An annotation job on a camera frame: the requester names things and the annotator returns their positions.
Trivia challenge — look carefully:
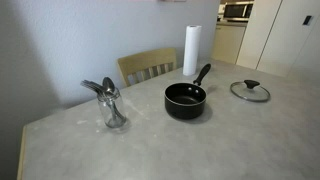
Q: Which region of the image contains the glass lid with black knob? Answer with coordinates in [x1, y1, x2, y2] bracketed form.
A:
[229, 79, 271, 103]

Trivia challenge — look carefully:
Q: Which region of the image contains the white paper towel roll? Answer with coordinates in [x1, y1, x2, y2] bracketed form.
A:
[182, 24, 203, 77]

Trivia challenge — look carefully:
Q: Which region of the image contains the black saucepan with handle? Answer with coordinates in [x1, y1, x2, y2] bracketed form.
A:
[164, 63, 212, 121]

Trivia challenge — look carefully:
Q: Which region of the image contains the cream kitchen cabinet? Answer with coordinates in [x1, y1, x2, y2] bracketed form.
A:
[211, 21, 248, 65]

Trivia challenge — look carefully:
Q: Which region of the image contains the silver microwave oven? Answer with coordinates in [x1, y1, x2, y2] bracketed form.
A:
[222, 1, 255, 22]

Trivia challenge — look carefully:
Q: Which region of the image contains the metal fork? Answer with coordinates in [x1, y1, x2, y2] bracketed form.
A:
[81, 79, 108, 94]
[79, 81, 108, 98]

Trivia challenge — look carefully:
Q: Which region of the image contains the metal spoon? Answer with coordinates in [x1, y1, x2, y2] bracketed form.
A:
[101, 76, 126, 122]

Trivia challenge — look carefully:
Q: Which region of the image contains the clear glass jar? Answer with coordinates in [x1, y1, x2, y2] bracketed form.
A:
[96, 87, 128, 129]

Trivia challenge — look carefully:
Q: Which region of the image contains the black door plate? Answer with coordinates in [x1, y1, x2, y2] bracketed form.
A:
[302, 15, 313, 27]

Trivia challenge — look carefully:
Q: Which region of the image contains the white closet door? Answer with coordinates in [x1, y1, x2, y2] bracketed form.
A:
[235, 0, 320, 80]

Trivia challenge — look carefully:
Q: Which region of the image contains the light wooden slat-back chair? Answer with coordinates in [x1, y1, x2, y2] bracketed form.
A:
[116, 47, 178, 88]

